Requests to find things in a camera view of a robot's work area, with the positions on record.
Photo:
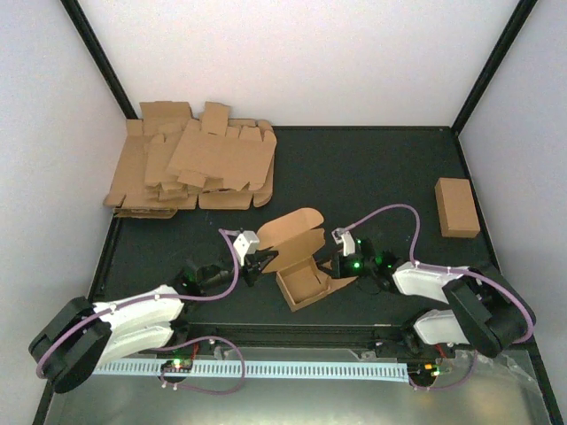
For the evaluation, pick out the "stack of flat cardboard blanks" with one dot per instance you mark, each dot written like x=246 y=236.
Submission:
x=174 y=161

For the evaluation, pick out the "left black frame post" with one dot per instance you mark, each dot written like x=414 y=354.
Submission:
x=96 y=51

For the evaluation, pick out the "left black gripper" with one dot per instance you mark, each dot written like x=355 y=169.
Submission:
x=257 y=261

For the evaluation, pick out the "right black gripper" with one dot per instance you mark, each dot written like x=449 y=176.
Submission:
x=337 y=268

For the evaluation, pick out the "black frame post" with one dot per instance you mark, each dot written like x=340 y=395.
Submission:
x=509 y=33
x=96 y=51

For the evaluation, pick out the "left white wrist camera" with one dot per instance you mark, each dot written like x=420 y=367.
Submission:
x=246 y=243

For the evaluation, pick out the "right black frame post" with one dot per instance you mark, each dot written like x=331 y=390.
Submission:
x=509 y=33

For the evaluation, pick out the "metal base plate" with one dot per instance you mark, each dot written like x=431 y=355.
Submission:
x=470 y=390

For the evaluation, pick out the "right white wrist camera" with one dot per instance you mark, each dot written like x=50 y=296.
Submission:
x=344 y=238

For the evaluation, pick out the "light blue slotted cable duct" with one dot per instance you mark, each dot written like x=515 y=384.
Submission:
x=257 y=369

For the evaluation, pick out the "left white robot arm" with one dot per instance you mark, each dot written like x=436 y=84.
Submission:
x=84 y=336

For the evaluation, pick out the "folded brown cardboard box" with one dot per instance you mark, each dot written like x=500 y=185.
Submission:
x=458 y=216

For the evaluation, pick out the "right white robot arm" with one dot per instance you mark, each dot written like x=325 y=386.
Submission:
x=483 y=310

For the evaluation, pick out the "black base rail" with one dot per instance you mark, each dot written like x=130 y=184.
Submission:
x=386 y=340

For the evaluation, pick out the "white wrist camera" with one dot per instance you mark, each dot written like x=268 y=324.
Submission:
x=344 y=238
x=246 y=243

